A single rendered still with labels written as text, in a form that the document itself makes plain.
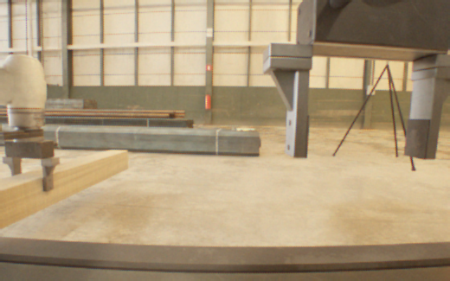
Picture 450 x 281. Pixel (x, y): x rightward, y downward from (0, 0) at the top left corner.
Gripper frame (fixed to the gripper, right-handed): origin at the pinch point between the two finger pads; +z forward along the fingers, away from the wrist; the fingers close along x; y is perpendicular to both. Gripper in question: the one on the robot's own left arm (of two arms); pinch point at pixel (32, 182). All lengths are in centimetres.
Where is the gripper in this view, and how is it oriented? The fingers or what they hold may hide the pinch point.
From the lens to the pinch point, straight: 88.8
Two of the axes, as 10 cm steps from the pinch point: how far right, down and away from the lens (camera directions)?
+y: 0.8, -1.1, 9.9
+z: -0.2, 9.9, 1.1
